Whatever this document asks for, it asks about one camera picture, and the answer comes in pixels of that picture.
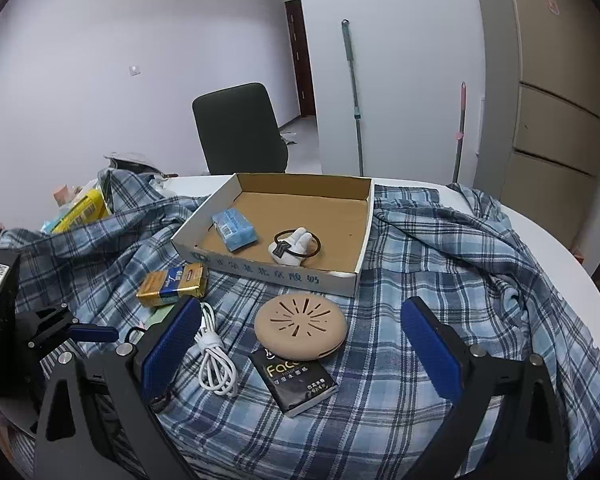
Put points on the black tissue packet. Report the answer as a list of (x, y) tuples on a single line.
[(292, 380)]

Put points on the yellow snack packet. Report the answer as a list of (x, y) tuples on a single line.
[(82, 210)]

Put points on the gold refrigerator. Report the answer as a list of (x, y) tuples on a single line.
[(555, 85)]

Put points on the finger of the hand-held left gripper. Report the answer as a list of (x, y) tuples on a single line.
[(97, 333)]

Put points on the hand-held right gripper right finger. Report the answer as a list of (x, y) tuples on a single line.
[(430, 347)]

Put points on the dark office chair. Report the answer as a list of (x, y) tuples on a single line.
[(237, 125)]

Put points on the beige round slotted pad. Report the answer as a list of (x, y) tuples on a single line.
[(300, 327)]

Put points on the shallow cardboard box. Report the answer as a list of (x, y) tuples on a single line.
[(305, 210)]

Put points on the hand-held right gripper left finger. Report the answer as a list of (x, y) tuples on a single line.
[(172, 347)]

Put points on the blue plaid shirt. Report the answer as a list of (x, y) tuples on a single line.
[(405, 270)]

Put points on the gold and blue tissue packet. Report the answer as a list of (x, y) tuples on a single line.
[(172, 285)]

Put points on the small white plush toy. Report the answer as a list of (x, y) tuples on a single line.
[(292, 255)]

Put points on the light green packet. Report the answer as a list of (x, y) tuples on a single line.
[(160, 317)]

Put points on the grey crumpled bag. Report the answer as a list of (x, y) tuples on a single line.
[(130, 160)]

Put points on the dark wooden door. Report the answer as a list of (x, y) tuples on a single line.
[(300, 60)]

